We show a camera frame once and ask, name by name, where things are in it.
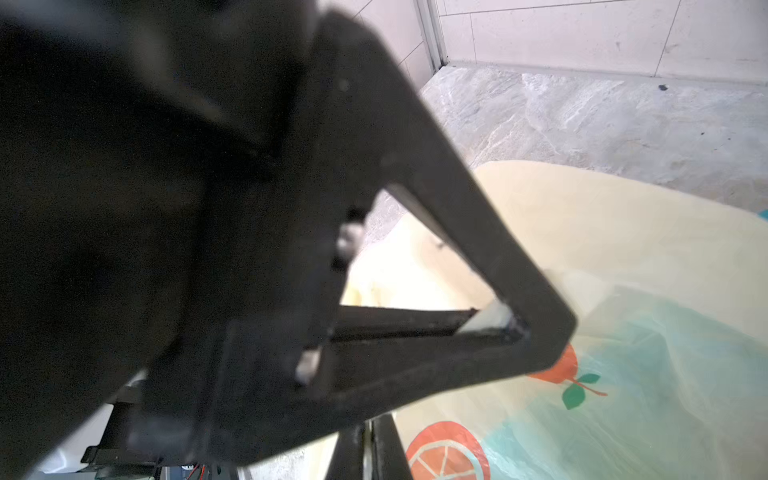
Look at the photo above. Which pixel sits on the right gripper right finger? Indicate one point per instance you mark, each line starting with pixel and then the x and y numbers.
pixel 371 450

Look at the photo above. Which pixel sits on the cream plastic shopping bag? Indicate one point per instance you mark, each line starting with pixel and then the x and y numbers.
pixel 666 374

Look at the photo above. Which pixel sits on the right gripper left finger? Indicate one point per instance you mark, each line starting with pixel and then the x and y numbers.
pixel 184 187

